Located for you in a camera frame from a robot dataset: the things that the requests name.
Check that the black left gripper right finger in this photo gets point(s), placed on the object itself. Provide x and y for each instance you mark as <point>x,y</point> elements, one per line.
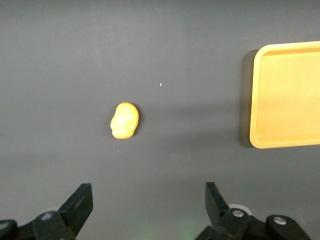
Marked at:
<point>217,207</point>

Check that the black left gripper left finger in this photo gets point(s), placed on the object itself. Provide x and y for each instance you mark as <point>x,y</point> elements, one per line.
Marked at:
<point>75,207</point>

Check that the yellow plastic tray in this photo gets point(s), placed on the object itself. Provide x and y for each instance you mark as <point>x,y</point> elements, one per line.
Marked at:
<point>287,100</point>

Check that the dark grey table mat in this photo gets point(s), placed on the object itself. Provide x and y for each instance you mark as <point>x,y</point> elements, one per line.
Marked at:
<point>75,62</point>

